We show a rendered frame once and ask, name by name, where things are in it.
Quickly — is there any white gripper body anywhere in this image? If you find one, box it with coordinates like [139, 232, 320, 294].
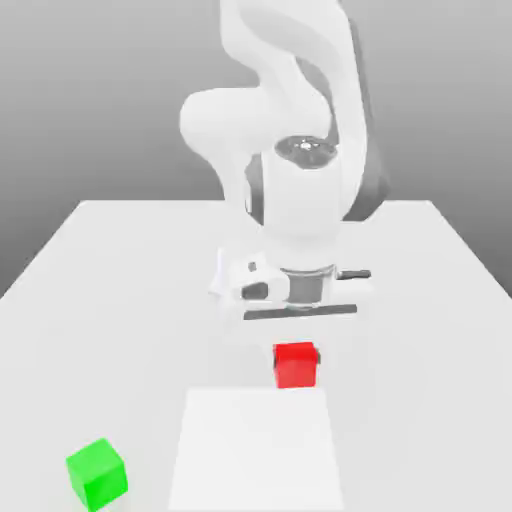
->
[238, 300, 364, 340]

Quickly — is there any small red cube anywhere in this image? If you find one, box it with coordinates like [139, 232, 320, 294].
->
[272, 341, 321, 390]

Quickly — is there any small green cube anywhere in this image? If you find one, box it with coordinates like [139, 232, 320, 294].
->
[65, 437, 129, 512]

